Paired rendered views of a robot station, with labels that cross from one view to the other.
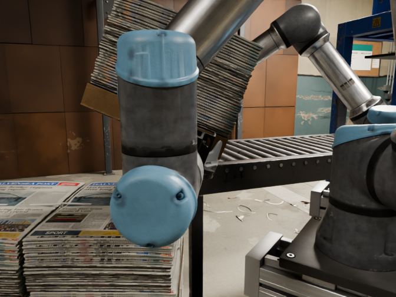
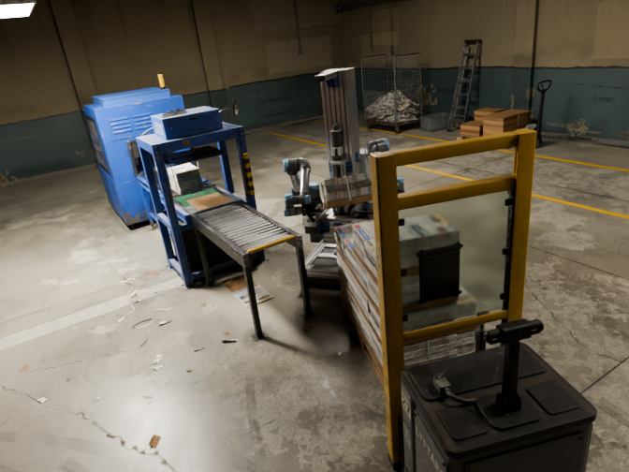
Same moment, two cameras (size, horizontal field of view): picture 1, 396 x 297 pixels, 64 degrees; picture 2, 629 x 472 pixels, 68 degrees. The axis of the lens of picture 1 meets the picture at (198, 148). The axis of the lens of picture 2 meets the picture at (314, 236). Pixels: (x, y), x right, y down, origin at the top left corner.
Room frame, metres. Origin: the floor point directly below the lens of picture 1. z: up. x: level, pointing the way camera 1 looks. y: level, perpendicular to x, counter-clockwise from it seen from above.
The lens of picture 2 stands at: (1.71, 3.66, 2.35)
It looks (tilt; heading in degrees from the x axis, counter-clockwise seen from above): 23 degrees down; 260
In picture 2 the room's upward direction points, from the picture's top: 7 degrees counter-clockwise
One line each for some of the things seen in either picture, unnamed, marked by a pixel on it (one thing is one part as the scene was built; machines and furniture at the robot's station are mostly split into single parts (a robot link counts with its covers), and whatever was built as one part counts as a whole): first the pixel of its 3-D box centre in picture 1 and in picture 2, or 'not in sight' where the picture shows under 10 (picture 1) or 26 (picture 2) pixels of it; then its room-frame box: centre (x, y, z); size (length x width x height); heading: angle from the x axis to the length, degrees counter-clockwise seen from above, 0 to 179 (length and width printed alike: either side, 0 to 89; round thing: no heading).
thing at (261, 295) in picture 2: not in sight; (253, 294); (1.68, -0.55, 0.01); 0.37 x 0.28 x 0.01; 110
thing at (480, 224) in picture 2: not in sight; (455, 261); (0.72, 1.80, 1.28); 0.57 x 0.01 x 0.65; 0
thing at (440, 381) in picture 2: not in sight; (455, 389); (0.89, 2.13, 0.82); 0.18 x 0.14 x 0.08; 90
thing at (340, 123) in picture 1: (336, 132); (172, 219); (2.33, -1.04, 0.77); 0.09 x 0.09 x 1.55; 20
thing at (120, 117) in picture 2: not in sight; (143, 145); (2.90, -4.04, 1.04); 1.51 x 1.30 x 2.07; 110
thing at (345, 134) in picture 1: (371, 160); not in sight; (0.52, -0.30, 0.98); 0.13 x 0.12 x 0.14; 14
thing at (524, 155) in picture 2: not in sight; (511, 300); (0.40, 1.78, 0.97); 0.09 x 0.09 x 1.75; 0
